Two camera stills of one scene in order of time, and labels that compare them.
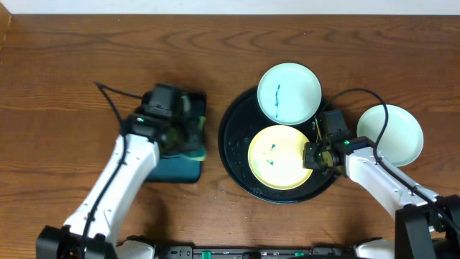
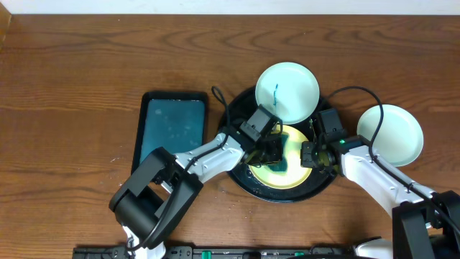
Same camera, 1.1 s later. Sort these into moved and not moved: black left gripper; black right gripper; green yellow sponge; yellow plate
Moved: green yellow sponge; black left gripper
Not moved: black right gripper; yellow plate
